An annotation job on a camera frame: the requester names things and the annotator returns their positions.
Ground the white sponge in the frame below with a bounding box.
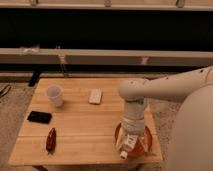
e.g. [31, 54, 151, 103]
[89, 89, 102, 105]

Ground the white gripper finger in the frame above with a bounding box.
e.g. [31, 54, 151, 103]
[120, 140, 135, 159]
[139, 134, 148, 153]

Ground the wooden table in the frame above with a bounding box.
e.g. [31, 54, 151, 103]
[8, 77, 164, 171]

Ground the long beige shelf rail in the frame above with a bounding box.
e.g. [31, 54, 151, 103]
[0, 47, 213, 66]

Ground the dark red chili pepper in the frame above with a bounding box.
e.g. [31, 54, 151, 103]
[46, 128, 56, 153]

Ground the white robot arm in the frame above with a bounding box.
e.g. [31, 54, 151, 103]
[119, 66, 213, 171]

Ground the translucent plastic cup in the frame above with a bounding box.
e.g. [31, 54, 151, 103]
[45, 85, 63, 107]

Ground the orange-red plate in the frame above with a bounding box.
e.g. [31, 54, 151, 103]
[115, 125, 153, 160]

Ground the black smartphone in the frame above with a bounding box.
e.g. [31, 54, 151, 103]
[27, 111, 52, 124]

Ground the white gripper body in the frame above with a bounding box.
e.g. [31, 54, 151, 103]
[121, 116, 145, 136]

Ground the black cable at left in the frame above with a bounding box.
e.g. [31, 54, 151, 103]
[0, 83, 12, 99]

